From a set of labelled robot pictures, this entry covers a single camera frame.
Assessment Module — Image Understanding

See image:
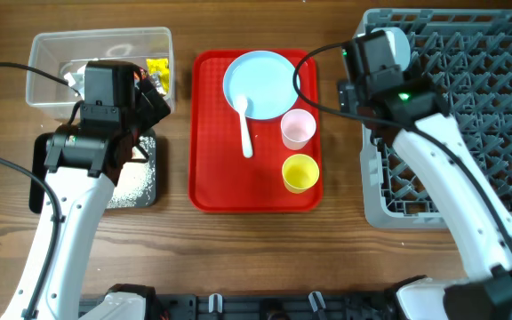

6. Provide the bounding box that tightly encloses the grey dishwasher rack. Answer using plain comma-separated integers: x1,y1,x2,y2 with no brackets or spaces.
357,8,512,228

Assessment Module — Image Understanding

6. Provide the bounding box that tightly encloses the black food waste tray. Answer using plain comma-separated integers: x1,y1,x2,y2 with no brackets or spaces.
28,129,157,214

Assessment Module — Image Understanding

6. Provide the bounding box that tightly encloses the yellow plastic cup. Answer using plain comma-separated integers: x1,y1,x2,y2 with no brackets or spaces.
282,154,320,194

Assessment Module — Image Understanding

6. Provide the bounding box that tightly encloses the light blue plate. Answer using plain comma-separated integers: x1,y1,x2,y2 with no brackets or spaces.
222,51,298,120

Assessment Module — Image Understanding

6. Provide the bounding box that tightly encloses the red plastic tray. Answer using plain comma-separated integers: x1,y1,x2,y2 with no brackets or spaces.
188,50,323,213

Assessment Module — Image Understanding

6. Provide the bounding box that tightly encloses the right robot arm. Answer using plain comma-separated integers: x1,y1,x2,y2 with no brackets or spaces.
340,30,512,319

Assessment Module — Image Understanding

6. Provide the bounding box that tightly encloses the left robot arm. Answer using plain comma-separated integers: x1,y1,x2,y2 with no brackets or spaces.
0,60,172,319

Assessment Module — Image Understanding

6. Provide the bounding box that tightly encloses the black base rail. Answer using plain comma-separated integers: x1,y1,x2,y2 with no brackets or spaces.
146,292,406,320

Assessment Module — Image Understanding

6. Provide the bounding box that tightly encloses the pile of rice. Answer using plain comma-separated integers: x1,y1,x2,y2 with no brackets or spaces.
107,131,157,209

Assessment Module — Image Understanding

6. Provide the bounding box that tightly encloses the clear plastic waste bin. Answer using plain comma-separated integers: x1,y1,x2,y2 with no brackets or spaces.
26,27,176,120

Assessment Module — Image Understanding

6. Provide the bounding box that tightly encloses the white plastic spoon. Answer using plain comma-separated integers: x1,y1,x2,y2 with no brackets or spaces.
234,95,253,158

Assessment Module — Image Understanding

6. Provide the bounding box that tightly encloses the yellow snack wrapper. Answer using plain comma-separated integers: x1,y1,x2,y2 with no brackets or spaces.
146,58,171,95

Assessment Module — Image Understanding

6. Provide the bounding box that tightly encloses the white tissue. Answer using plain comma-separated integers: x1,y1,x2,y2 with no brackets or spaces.
59,60,88,97

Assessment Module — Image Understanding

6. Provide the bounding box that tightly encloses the pink plastic cup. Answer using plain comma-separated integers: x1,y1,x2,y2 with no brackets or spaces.
280,108,317,150

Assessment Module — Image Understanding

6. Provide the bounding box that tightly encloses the light blue bowl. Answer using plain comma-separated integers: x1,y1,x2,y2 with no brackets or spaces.
373,27,411,71

